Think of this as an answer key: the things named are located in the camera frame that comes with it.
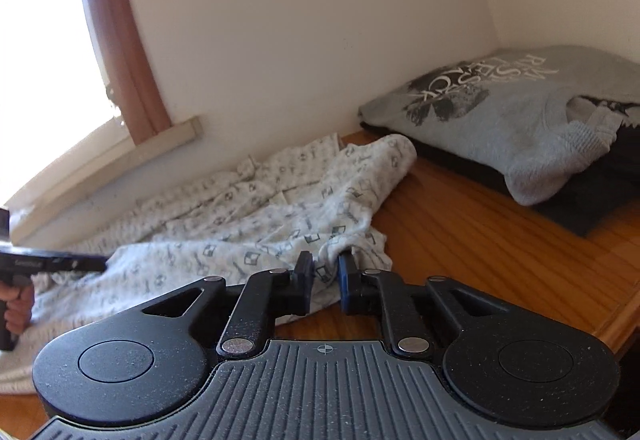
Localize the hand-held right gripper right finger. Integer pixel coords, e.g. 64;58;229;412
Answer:
337;251;506;356

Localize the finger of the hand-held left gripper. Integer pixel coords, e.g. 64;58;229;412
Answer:
74;253;110;273

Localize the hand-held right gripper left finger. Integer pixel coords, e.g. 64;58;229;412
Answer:
135;250;316;357

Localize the white patterned shirt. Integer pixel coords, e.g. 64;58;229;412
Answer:
0;132;419;397

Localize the grey printed sweatshirt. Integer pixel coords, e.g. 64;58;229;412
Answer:
358;44;640;207

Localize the person's left hand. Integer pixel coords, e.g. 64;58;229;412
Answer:
0;281;36;336

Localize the cream window sill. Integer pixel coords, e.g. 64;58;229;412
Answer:
0;115;202;247

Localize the black folded garment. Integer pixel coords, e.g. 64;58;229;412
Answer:
360;119;640;239

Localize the wooden window frame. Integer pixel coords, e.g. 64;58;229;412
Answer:
72;0;174;147

